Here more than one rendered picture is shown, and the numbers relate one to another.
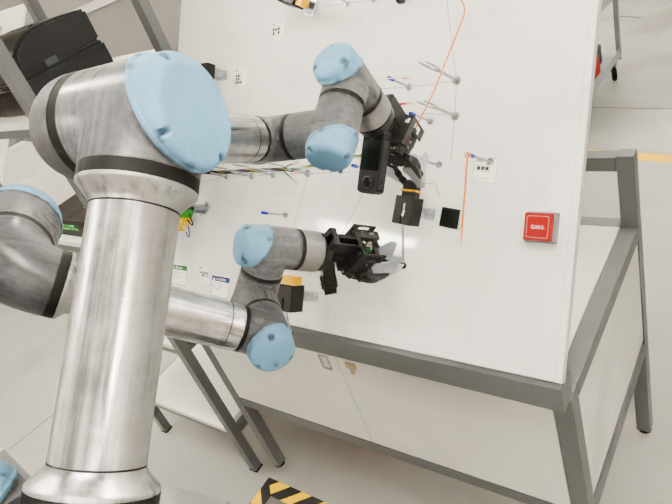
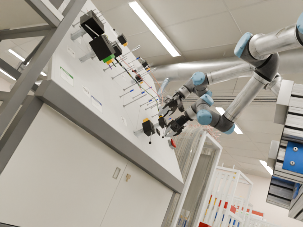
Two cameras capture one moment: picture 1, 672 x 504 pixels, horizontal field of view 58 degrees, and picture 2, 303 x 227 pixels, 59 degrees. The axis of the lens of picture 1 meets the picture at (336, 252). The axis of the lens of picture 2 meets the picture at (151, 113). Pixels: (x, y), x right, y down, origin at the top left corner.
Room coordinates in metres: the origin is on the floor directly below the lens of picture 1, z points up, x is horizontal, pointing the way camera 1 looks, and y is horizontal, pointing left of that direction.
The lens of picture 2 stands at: (1.32, 1.42, 0.59)
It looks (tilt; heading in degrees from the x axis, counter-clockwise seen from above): 20 degrees up; 263
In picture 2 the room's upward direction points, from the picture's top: 23 degrees clockwise
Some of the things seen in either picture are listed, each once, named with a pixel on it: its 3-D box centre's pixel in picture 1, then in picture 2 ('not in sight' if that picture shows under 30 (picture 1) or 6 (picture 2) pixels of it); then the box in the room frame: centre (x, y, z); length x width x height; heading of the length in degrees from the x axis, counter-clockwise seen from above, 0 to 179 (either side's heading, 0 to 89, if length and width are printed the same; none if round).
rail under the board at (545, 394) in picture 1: (321, 336); (133, 154); (1.17, 0.11, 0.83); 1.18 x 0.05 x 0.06; 45
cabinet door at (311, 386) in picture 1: (278, 371); (70, 180); (1.38, 0.29, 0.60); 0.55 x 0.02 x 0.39; 45
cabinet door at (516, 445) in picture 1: (445, 420); (140, 211); (0.98, -0.10, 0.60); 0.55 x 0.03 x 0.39; 45
